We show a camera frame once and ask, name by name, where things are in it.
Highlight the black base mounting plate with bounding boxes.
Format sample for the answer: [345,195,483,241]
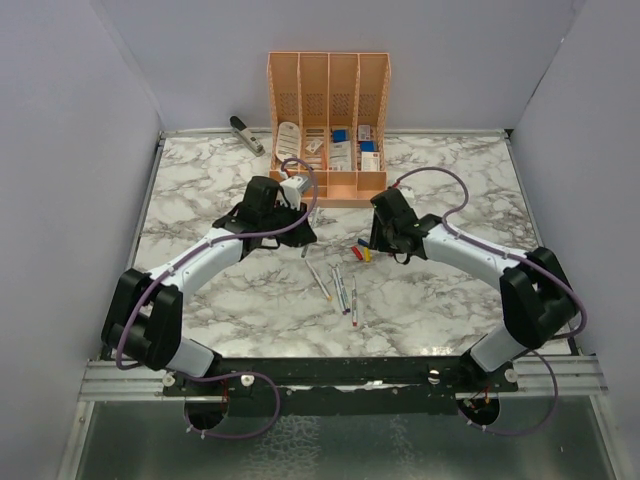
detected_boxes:
[163,356,518,417]

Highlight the red pen cap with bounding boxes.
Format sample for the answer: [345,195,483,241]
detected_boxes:
[351,246,364,261]

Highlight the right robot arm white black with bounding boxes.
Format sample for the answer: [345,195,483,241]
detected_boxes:
[369,188,579,391]

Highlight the white label packet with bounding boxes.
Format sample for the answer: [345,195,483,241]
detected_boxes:
[328,141,353,171]

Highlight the white pen purple tip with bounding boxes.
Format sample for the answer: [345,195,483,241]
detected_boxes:
[331,266,349,315]

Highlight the white pen red tip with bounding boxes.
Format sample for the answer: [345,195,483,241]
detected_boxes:
[351,276,359,327]

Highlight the black grey stapler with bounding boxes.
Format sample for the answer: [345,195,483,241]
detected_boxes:
[229,116,265,157]

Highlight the orange desk organizer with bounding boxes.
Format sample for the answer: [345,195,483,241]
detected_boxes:
[267,52,391,208]

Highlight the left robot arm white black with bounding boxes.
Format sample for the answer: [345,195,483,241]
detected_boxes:
[101,175,317,395]

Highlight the blue box in organizer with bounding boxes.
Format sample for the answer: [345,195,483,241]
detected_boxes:
[331,129,349,143]

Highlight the small pink white box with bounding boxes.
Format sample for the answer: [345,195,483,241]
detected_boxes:
[357,124,375,142]

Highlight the white pen yellow tip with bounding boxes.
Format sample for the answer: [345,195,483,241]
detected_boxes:
[304,260,332,302]

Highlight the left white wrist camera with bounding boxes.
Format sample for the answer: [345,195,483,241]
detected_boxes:
[277,175,312,210]

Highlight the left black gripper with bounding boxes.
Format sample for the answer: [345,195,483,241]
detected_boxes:
[261,199,317,248]

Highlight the white red box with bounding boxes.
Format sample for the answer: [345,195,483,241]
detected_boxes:
[361,151,381,172]

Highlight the white pen blue tip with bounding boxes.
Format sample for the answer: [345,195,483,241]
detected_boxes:
[335,266,350,309]

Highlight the white oval card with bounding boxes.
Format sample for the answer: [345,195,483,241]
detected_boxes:
[274,121,302,162]

